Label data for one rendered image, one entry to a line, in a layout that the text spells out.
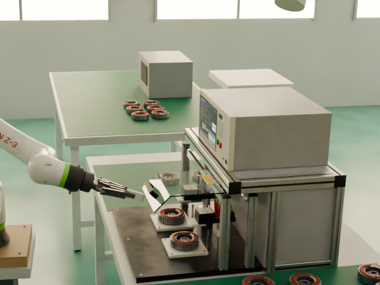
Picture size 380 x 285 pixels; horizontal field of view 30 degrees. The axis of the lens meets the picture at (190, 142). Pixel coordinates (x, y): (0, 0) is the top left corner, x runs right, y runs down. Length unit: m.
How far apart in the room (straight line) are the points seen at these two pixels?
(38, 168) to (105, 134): 1.73
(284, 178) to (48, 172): 0.83
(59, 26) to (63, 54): 0.27
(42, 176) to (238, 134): 0.70
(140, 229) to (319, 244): 0.73
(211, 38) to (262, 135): 4.98
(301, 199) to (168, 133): 1.81
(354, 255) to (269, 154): 0.56
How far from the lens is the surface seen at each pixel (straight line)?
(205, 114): 2.83
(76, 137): 4.20
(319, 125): 2.63
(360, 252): 2.89
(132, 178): 3.52
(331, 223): 2.68
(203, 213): 2.69
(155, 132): 4.27
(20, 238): 2.84
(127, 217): 3.03
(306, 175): 2.58
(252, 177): 2.51
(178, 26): 7.39
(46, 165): 2.53
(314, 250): 2.70
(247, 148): 2.56
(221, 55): 7.56
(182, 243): 2.70
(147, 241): 2.82
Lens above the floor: 1.98
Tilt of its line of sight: 18 degrees down
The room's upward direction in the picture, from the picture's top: 1 degrees clockwise
